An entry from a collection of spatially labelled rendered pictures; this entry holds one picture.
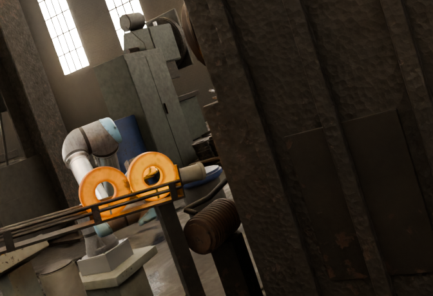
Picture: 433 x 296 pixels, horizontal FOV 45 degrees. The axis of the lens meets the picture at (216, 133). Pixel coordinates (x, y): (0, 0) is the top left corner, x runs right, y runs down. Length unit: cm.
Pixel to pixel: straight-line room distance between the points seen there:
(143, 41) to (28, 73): 528
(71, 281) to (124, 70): 390
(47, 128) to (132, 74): 118
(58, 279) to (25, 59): 329
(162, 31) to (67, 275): 843
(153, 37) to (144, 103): 438
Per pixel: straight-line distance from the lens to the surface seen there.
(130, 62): 553
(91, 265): 241
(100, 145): 210
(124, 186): 161
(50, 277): 180
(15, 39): 489
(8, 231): 156
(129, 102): 555
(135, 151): 545
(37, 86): 486
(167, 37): 1002
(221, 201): 181
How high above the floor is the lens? 93
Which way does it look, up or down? 5 degrees down
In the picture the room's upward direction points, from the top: 19 degrees counter-clockwise
